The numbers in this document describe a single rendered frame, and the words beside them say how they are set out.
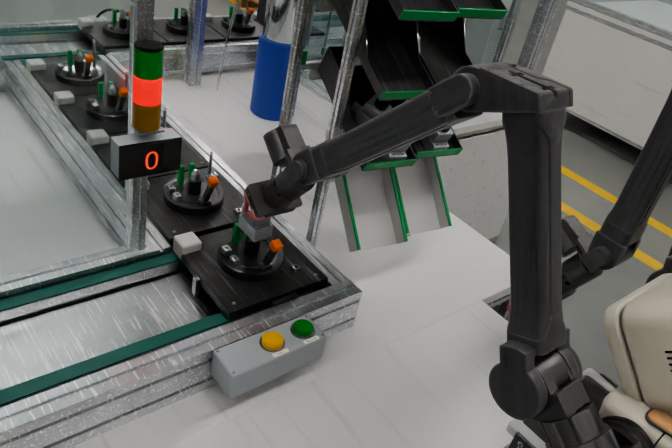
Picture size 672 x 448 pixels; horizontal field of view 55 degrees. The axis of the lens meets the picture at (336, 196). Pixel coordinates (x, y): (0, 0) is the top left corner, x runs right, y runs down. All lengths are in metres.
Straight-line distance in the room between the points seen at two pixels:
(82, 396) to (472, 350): 0.81
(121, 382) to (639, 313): 0.79
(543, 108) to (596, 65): 4.39
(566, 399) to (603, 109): 4.37
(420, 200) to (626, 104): 3.61
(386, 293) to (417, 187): 0.27
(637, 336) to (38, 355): 0.96
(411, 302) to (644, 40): 3.71
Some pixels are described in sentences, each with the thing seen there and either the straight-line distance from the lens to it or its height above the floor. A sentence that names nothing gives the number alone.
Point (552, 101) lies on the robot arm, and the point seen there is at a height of 1.58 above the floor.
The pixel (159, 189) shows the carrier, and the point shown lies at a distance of 1.58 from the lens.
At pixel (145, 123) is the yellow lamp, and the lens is 1.20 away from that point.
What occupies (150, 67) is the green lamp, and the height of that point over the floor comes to 1.38.
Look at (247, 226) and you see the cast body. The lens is 1.32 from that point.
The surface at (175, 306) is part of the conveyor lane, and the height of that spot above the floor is 0.92.
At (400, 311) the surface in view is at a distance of 1.51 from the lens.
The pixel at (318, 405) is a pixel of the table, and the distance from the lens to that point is 1.27.
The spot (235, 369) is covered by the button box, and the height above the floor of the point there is 0.96.
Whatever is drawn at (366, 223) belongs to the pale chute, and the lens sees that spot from 1.46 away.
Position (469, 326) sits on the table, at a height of 0.86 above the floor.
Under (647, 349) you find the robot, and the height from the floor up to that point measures 1.30.
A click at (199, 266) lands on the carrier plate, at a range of 1.35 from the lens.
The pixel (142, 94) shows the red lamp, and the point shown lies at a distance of 1.18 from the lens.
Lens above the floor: 1.82
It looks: 31 degrees down
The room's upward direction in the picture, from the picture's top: 12 degrees clockwise
